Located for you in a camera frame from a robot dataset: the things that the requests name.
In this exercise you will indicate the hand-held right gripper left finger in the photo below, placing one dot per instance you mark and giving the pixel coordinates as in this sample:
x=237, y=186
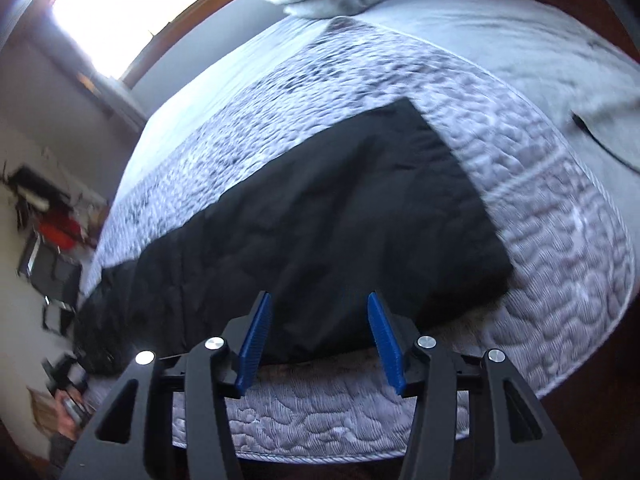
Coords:
x=254, y=342

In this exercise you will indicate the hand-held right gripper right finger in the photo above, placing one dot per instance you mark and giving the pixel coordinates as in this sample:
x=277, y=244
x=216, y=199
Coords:
x=386, y=342

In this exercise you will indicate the black pants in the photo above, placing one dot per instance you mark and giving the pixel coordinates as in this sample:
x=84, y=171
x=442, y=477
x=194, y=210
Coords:
x=325, y=230

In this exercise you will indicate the grey patterned bed quilt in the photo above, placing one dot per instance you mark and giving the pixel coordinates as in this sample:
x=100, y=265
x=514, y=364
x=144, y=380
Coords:
x=550, y=260

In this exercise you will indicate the cluttered rack with red item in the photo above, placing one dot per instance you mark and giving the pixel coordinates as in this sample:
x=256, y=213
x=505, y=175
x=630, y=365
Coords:
x=47, y=272

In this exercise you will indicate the red bag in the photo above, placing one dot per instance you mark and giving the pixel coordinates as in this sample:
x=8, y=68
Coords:
x=60, y=232

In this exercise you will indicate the light grey bed sheet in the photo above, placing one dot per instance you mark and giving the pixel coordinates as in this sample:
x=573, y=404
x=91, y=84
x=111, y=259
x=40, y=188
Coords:
x=490, y=45

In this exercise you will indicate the window with wooden frame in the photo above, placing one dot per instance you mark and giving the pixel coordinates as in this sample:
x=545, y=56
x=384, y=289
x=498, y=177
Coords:
x=130, y=10

